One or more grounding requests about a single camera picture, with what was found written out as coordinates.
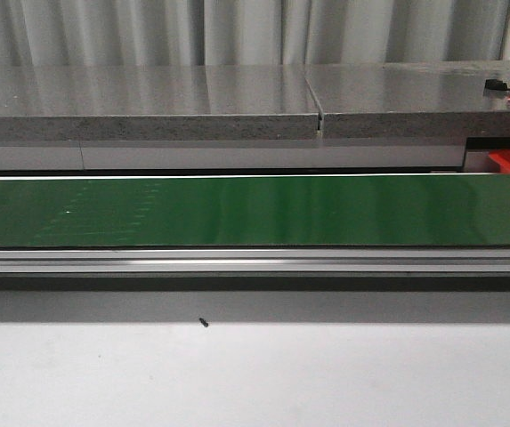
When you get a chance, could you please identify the white cabinet front panel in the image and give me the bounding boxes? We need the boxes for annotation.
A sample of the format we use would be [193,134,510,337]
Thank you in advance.
[0,137,466,171]

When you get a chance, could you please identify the green conveyor belt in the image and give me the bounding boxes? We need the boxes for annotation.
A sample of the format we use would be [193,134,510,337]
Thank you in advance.
[0,174,510,248]

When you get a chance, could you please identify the grey stone countertop right slab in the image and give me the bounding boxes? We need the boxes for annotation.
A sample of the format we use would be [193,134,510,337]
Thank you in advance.
[305,60,510,139]

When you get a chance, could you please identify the grey stone countertop slab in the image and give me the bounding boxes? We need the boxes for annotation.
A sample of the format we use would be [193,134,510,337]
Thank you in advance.
[305,60,510,139]
[0,66,320,141]

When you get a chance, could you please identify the grey stone countertop left slab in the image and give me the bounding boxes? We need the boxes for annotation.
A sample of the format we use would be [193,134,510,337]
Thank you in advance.
[0,66,320,141]

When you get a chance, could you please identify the black sensor module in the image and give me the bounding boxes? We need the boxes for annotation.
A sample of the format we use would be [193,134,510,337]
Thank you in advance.
[484,78,508,92]

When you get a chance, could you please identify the aluminium conveyor frame rail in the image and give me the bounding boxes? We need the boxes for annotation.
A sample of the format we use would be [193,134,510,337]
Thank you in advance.
[0,247,510,275]

